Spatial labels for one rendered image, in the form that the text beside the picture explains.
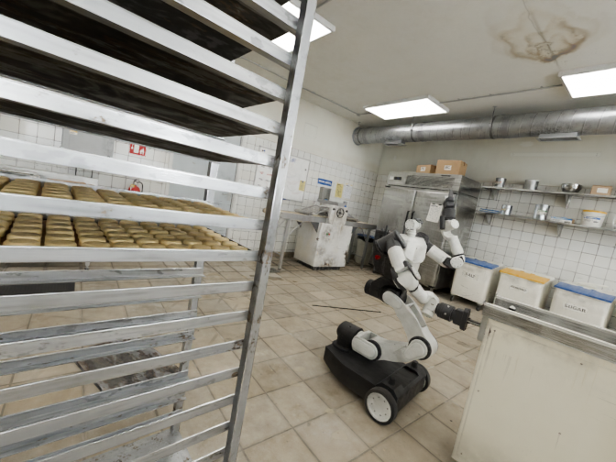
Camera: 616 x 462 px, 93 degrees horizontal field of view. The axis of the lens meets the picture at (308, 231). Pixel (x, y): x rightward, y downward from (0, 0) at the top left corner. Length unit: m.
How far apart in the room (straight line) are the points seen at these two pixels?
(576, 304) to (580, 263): 0.83
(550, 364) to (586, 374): 0.11
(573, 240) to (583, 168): 1.05
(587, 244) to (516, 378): 4.10
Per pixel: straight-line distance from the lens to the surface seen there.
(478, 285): 5.32
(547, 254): 5.72
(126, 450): 1.59
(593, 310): 5.02
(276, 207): 0.81
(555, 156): 5.92
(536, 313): 1.96
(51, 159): 0.69
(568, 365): 1.70
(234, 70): 0.80
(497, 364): 1.74
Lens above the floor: 1.24
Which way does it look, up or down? 6 degrees down
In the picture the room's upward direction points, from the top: 11 degrees clockwise
